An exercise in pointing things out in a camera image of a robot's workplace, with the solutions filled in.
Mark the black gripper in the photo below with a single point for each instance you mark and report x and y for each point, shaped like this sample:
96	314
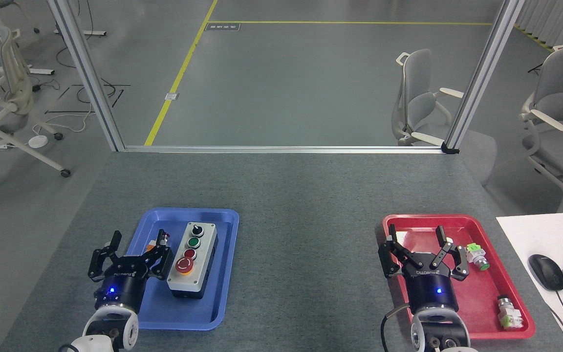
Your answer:
122	286
430	286

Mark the grey four-button control box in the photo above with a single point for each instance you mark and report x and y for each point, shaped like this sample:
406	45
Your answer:
202	254

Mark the red plastic tray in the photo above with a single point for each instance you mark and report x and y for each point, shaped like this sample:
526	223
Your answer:
477	293

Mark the blue plastic tray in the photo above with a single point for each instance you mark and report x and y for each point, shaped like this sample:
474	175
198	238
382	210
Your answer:
223	274

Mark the black computer mouse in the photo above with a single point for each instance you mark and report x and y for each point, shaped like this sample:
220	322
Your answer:
546	272

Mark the white desk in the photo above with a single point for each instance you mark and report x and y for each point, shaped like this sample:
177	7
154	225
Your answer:
545	232

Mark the white round floor device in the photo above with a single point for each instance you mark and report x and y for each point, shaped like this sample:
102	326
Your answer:
38	141

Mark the metal floor socket plate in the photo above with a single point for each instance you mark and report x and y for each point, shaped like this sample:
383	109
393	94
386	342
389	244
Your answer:
171	96

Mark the beige mesh office chair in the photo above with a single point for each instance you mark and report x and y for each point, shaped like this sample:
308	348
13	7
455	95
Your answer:
12	93

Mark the white desk leg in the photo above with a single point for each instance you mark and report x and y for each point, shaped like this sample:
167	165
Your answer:
91	33

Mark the dark floor sign plate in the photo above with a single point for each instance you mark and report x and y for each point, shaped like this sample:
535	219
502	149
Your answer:
222	27

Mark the pale grey curtain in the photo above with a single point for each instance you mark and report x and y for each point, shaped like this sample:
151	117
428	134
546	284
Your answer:
560	19

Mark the orange push button switch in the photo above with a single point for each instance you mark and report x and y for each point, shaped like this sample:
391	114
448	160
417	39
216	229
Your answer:
150	247

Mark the green push button switch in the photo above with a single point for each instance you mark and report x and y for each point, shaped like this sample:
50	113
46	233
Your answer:
508	313
476	256

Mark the silver aluminium frame rail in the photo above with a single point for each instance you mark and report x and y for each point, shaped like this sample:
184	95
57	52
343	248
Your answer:
281	148

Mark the silver aluminium frame post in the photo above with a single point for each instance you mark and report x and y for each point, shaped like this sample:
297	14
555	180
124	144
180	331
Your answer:
482	78
88	78

